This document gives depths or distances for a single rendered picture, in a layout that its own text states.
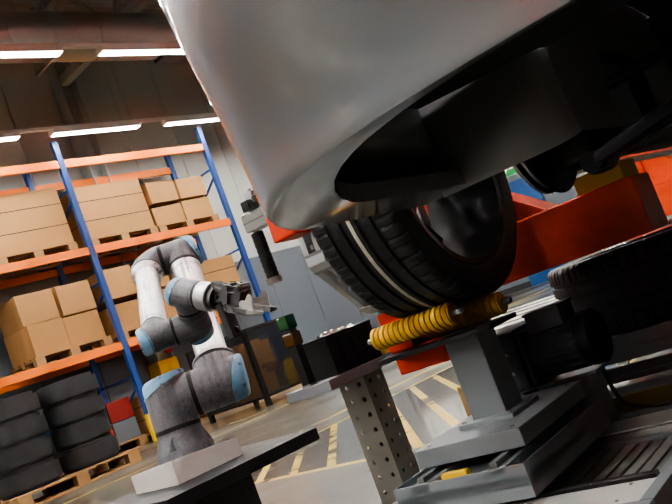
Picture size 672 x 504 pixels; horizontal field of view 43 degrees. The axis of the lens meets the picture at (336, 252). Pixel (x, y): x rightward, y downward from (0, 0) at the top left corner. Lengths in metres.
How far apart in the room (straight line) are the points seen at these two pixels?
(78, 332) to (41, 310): 0.61
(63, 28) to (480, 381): 9.81
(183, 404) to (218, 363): 0.17
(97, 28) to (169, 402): 9.27
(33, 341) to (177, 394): 9.43
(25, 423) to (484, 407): 7.28
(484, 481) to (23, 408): 7.50
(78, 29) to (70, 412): 4.93
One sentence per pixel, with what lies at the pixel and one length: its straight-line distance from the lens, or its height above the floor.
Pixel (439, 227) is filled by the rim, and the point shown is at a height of 0.74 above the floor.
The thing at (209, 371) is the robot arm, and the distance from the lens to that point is 2.80.
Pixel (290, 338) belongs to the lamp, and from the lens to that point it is 2.39.
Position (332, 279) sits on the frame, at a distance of 2.12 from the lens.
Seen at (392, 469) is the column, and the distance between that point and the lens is 2.56.
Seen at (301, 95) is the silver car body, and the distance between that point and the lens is 1.07.
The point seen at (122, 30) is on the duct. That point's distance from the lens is 11.94.
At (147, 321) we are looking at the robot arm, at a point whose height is 0.81.
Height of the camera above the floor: 0.57
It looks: 5 degrees up
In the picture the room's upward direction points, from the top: 21 degrees counter-clockwise
